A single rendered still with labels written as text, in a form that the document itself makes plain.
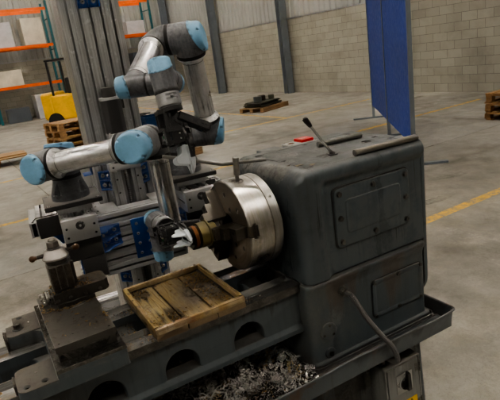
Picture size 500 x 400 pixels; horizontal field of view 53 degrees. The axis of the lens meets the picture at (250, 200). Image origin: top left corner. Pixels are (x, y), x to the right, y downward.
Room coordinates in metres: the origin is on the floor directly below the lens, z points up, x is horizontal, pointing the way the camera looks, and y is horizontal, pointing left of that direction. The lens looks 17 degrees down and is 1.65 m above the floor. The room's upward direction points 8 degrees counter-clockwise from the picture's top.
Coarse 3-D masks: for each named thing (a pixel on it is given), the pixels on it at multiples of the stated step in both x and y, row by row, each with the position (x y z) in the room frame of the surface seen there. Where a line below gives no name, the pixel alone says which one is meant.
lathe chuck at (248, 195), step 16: (240, 176) 1.67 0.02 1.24; (224, 192) 1.63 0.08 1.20; (240, 192) 1.57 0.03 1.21; (256, 192) 1.58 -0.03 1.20; (224, 208) 1.65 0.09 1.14; (240, 208) 1.54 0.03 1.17; (256, 208) 1.54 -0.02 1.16; (224, 224) 1.68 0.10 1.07; (240, 224) 1.55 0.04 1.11; (256, 224) 1.52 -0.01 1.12; (272, 224) 1.54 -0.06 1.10; (240, 240) 1.57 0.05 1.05; (256, 240) 1.51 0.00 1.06; (272, 240) 1.54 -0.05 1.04; (240, 256) 1.58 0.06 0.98; (256, 256) 1.53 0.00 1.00
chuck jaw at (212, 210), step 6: (204, 192) 1.68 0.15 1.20; (210, 192) 1.68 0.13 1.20; (216, 192) 1.69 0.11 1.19; (204, 198) 1.69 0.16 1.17; (210, 198) 1.66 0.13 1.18; (216, 198) 1.67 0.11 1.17; (210, 204) 1.65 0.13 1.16; (216, 204) 1.66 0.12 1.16; (204, 210) 1.65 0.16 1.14; (210, 210) 1.64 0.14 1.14; (216, 210) 1.64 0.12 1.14; (222, 210) 1.65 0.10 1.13; (204, 216) 1.62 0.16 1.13; (210, 216) 1.62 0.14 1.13; (216, 216) 1.63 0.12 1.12; (222, 216) 1.64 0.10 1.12; (228, 216) 1.67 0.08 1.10
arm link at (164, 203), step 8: (160, 152) 1.88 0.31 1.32; (168, 152) 1.91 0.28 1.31; (152, 160) 1.88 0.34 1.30; (160, 160) 1.88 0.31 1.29; (168, 160) 1.92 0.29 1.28; (152, 168) 1.89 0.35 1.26; (160, 168) 1.88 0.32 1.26; (168, 168) 1.90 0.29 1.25; (152, 176) 1.90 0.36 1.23; (160, 176) 1.88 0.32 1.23; (168, 176) 1.90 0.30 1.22; (160, 184) 1.88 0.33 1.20; (168, 184) 1.89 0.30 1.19; (160, 192) 1.89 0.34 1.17; (168, 192) 1.89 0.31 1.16; (160, 200) 1.89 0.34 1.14; (168, 200) 1.88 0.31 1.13; (176, 200) 1.91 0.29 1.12; (160, 208) 1.89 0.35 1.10; (168, 208) 1.88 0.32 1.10; (176, 208) 1.90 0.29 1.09; (168, 216) 1.88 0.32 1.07; (176, 216) 1.89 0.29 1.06
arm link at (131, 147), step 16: (144, 128) 1.82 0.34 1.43; (96, 144) 1.82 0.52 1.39; (112, 144) 1.77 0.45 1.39; (128, 144) 1.73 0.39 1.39; (144, 144) 1.73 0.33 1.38; (160, 144) 1.84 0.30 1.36; (32, 160) 1.84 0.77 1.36; (48, 160) 1.84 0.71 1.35; (64, 160) 1.83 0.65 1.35; (80, 160) 1.82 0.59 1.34; (96, 160) 1.80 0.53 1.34; (112, 160) 1.80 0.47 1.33; (128, 160) 1.74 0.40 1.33; (144, 160) 1.76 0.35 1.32; (32, 176) 1.85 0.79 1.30; (48, 176) 1.85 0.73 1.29
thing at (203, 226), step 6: (198, 222) 1.59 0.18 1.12; (204, 222) 1.59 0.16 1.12; (210, 222) 1.61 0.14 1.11; (192, 228) 1.57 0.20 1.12; (198, 228) 1.57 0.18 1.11; (204, 228) 1.57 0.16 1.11; (210, 228) 1.57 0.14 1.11; (192, 234) 1.55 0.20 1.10; (198, 234) 1.55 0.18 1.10; (204, 234) 1.55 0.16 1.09; (210, 234) 1.56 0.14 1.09; (198, 240) 1.55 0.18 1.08; (204, 240) 1.55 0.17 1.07; (210, 240) 1.56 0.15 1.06; (192, 246) 1.56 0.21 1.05; (198, 246) 1.56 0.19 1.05; (204, 246) 1.57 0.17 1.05
